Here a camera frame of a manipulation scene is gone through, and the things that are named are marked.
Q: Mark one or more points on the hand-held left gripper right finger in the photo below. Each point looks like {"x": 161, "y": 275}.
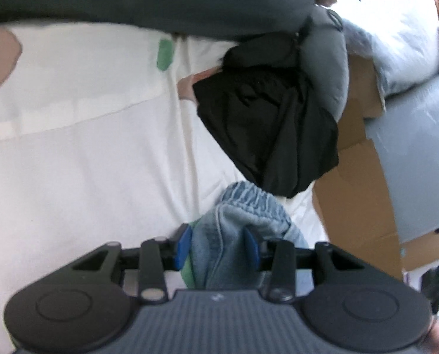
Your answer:
{"x": 251, "y": 247}

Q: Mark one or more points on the flat brown cardboard sheet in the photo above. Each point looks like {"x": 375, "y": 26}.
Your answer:
{"x": 356, "y": 199}

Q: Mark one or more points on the cream bear print bed sheet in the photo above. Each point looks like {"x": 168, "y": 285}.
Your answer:
{"x": 79, "y": 162}

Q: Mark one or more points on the black garment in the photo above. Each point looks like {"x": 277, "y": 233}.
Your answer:
{"x": 267, "y": 125}

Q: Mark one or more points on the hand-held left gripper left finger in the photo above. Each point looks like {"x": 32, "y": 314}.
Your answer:
{"x": 184, "y": 247}

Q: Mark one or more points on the white pillow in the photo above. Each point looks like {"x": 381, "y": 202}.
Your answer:
{"x": 389, "y": 25}

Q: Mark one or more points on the light blue denim jeans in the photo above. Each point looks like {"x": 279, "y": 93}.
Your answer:
{"x": 227, "y": 228}

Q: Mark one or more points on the grey puffy jacket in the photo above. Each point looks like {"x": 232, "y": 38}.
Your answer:
{"x": 324, "y": 62}

